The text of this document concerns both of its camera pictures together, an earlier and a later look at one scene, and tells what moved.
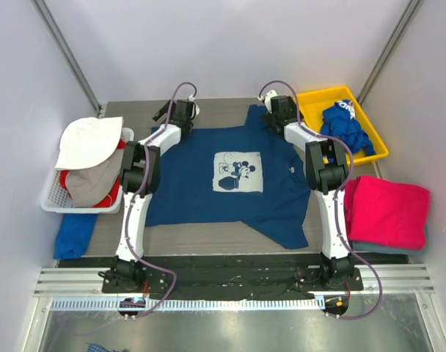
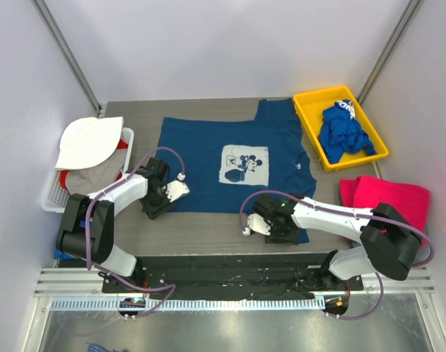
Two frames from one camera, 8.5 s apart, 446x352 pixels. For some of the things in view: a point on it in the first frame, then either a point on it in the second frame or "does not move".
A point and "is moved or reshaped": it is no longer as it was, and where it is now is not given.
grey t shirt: (90, 186) does not move
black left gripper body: (168, 111) -> (154, 207)
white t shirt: (87, 142) does not move
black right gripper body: (271, 122) -> (284, 237)
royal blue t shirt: (339, 120) does not move
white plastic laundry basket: (56, 200) does not move
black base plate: (252, 277) does not move
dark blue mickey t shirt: (239, 174) is moved or reshaped
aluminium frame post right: (406, 21) does not move
